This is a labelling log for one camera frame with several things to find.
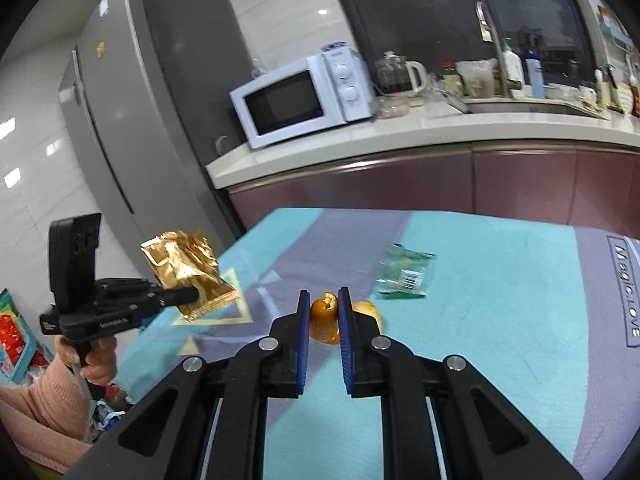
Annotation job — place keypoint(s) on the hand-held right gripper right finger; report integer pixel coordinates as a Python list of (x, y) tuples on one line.
[(345, 342)]

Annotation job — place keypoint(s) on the grey refrigerator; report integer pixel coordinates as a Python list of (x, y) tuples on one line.
[(150, 110)]

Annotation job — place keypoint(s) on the crumpled plastic bag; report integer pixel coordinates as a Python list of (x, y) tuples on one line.
[(110, 410)]

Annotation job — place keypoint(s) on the blue bottle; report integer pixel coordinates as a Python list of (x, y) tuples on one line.
[(535, 77)]

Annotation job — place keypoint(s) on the wall utensil rack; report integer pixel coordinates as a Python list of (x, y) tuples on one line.
[(617, 35)]

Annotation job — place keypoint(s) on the glass kettle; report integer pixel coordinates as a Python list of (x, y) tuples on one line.
[(395, 72)]

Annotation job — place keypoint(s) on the clear plastic food bag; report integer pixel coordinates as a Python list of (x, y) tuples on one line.
[(475, 80)]

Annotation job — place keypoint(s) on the dark window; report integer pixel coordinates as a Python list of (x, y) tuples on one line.
[(425, 10)]

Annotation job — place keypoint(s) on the clear glass dish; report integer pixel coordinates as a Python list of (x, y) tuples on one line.
[(392, 106)]

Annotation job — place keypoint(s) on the kitchen counter with purple cabinets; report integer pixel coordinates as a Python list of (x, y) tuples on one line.
[(450, 175)]

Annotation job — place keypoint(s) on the white pump bottle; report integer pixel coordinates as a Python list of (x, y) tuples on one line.
[(512, 67)]

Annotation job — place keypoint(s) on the white microwave oven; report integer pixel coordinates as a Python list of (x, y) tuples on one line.
[(280, 105)]

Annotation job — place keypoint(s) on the teal box with red packets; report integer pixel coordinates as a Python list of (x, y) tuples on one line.
[(15, 340)]

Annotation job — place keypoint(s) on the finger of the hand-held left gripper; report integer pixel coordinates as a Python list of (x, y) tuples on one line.
[(177, 296)]

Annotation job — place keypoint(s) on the small jar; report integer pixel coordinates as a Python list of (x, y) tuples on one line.
[(451, 82)]

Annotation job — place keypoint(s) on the red sauce bottle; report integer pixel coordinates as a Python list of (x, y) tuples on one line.
[(636, 102)]

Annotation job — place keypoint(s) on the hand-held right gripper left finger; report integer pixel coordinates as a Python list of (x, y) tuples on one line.
[(302, 342)]

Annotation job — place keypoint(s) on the kitchen sink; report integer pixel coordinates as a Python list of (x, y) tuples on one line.
[(530, 108)]

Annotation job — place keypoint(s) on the gold foil snack wrapper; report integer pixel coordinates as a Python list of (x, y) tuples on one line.
[(185, 260)]

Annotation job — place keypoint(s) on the person's left hand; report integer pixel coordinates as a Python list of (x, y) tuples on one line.
[(100, 365)]

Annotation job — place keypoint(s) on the round grey wall socket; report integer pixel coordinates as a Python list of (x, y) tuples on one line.
[(222, 146)]

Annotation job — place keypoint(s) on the green snack wrapper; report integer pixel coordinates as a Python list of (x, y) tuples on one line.
[(405, 270)]

